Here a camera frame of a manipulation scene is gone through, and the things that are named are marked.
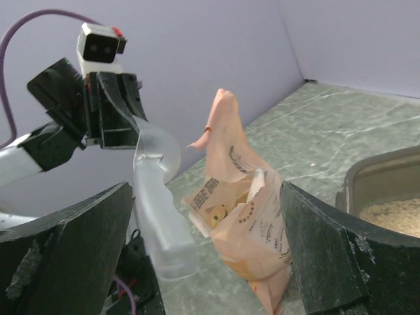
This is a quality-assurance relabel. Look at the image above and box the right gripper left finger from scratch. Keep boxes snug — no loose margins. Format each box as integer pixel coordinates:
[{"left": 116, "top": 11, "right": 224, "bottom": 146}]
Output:
[{"left": 0, "top": 181, "right": 165, "bottom": 315}]

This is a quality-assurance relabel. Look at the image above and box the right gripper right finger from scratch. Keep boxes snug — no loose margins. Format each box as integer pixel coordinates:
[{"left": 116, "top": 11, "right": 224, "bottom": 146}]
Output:
[{"left": 280, "top": 182, "right": 419, "bottom": 314}]

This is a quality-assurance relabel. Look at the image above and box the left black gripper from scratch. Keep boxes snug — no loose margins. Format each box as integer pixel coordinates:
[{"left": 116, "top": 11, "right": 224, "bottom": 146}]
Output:
[{"left": 27, "top": 58, "right": 147, "bottom": 148}]

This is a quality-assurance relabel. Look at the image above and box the translucent plastic scoop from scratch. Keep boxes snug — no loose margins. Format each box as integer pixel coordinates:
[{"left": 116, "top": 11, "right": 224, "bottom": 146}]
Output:
[{"left": 133, "top": 118, "right": 198, "bottom": 282}]

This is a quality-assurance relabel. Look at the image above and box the orange cat litter bag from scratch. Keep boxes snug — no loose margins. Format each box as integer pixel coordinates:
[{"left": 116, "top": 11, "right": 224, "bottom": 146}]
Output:
[{"left": 182, "top": 89, "right": 293, "bottom": 314}]

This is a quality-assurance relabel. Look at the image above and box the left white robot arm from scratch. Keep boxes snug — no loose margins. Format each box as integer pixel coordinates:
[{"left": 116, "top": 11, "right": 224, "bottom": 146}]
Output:
[{"left": 1, "top": 58, "right": 146, "bottom": 186}]

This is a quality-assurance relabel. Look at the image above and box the beige cat litter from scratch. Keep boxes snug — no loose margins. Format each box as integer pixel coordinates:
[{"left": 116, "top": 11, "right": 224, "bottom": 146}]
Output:
[{"left": 360, "top": 198, "right": 420, "bottom": 238}]

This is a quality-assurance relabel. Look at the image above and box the grey translucent litter box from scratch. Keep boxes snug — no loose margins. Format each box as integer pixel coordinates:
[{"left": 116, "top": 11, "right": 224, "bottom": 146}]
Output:
[{"left": 335, "top": 146, "right": 419, "bottom": 218}]

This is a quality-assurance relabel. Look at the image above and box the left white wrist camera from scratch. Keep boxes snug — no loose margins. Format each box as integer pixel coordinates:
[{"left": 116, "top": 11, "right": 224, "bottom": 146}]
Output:
[{"left": 77, "top": 22, "right": 127, "bottom": 78}]

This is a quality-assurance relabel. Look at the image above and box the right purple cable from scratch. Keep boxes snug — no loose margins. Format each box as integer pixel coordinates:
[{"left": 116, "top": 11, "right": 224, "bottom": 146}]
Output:
[{"left": 112, "top": 275, "right": 142, "bottom": 315}]

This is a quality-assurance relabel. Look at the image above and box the purple cable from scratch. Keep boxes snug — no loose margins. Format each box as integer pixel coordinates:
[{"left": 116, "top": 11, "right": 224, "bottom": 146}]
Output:
[
  {"left": 0, "top": 9, "right": 103, "bottom": 142},
  {"left": 112, "top": 275, "right": 142, "bottom": 315}
]

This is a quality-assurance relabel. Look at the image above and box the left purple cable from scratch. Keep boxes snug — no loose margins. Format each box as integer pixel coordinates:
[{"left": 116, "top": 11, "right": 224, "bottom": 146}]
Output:
[{"left": 0, "top": 9, "right": 103, "bottom": 142}]

